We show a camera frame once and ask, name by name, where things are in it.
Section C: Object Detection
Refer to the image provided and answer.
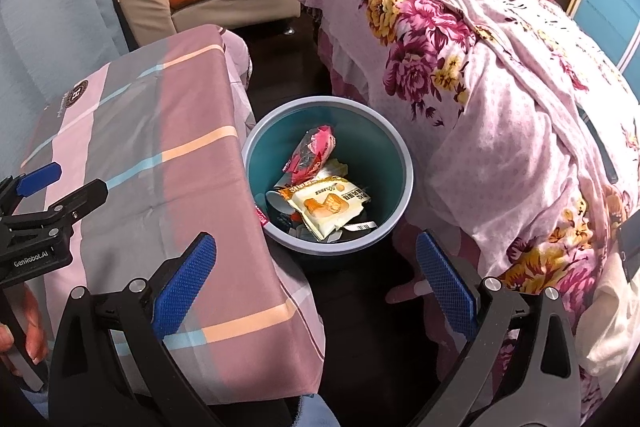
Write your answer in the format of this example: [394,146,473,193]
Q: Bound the pale blue curtain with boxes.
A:
[0,0,136,148]

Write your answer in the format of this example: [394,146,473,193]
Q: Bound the teal trash bin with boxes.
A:
[241,96,415,256]

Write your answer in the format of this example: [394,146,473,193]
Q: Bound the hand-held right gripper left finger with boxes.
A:
[47,232,221,427]

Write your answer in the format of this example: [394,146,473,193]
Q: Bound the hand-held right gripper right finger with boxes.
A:
[400,231,583,427]

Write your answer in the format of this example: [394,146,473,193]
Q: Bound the person's blue jeans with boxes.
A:
[295,391,341,427]

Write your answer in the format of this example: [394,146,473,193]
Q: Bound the white cloth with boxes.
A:
[575,277,640,378]

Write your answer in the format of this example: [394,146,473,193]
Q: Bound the person's left hand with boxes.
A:
[0,284,49,378]

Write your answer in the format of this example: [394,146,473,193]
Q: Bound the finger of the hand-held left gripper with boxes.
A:
[0,162,62,208]
[5,179,109,233]

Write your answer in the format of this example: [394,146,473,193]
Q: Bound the floral pink bed blanket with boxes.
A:
[300,0,640,423]

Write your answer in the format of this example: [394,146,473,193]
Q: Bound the black flat object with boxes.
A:
[616,206,640,284]

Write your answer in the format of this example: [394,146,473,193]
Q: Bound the plaid pink grey tablecloth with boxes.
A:
[10,24,326,408]

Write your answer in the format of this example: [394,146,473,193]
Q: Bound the yellow snack packet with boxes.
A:
[279,176,372,242]

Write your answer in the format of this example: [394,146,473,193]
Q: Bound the pink red wrapper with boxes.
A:
[281,124,337,186]

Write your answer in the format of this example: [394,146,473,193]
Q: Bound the black strap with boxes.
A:
[575,102,621,182]

